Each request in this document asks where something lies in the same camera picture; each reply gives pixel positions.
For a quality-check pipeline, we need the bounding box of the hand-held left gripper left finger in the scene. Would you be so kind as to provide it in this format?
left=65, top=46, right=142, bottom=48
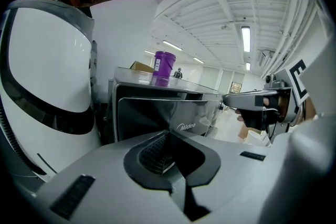
left=23, top=130, right=188, bottom=224

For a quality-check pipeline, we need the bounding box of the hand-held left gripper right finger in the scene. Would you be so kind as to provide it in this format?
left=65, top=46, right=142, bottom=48
left=169, top=130, right=283, bottom=224

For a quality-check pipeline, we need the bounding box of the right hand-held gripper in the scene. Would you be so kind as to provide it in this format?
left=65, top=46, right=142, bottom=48
left=222, top=58, right=311, bottom=144

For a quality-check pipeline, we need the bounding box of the person's right forearm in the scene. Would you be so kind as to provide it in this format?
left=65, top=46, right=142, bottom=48
left=304, top=98, right=318, bottom=121

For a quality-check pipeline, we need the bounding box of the white air conditioner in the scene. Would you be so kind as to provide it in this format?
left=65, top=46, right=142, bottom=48
left=260, top=49, right=274, bottom=61

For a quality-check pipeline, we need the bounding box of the black microwave oven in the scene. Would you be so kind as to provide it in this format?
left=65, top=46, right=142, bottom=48
left=107, top=66, right=224, bottom=145

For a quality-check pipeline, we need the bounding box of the bundle of white ceiling pipes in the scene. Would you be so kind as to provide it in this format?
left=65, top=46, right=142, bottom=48
left=258, top=0, right=318, bottom=79

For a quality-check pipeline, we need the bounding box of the person's white shirt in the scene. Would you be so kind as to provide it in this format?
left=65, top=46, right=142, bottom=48
left=298, top=36, right=336, bottom=120

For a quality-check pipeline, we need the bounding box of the purple plastic bucket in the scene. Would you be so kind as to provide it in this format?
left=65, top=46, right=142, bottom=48
left=152, top=50, right=177, bottom=78

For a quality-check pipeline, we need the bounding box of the open cardboard box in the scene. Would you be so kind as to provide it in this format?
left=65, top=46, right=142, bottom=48
left=130, top=60, right=155, bottom=73

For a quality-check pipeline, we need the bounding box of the white and black rounded appliance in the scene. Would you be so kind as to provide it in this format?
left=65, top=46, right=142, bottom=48
left=0, top=0, right=103, bottom=183

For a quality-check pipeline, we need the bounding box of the black corrugated hose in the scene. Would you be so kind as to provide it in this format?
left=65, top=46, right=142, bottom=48
left=0, top=102, right=24, bottom=162

